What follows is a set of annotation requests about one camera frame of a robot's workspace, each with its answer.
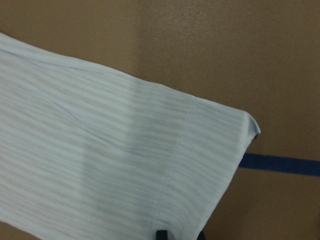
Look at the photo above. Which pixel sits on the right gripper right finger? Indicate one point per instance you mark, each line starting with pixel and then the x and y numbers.
pixel 201 235

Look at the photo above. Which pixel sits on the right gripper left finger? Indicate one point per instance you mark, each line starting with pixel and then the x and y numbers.
pixel 161 232

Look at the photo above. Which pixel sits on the light blue button-up shirt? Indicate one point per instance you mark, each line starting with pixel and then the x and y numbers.
pixel 88 152

